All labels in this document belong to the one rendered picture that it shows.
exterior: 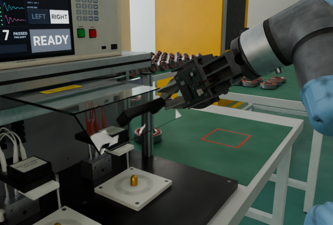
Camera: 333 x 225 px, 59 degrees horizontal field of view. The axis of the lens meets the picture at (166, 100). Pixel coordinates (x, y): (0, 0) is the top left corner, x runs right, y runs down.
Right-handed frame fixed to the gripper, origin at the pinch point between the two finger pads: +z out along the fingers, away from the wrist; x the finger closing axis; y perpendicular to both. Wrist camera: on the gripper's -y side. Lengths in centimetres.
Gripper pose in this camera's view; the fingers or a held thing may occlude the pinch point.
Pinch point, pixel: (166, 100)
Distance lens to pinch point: 59.7
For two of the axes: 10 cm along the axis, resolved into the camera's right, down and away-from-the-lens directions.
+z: -7.1, 3.6, 6.0
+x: 4.1, 9.1, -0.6
